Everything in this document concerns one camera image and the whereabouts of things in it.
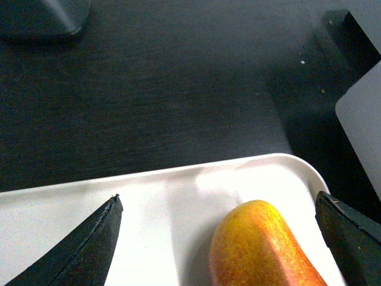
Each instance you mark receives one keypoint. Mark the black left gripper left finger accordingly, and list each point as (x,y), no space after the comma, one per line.
(80,250)

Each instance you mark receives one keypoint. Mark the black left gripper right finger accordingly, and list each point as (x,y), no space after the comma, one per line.
(352,238)

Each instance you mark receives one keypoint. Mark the yellow red mango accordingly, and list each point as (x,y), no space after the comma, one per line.
(253,245)

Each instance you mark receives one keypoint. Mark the grey white scale platform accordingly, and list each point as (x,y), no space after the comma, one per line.
(359,114)

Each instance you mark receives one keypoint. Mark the white plastic tray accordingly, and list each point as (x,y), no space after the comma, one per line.
(169,217)

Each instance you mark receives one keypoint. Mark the black device corner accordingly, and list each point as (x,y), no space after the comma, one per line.
(37,20)

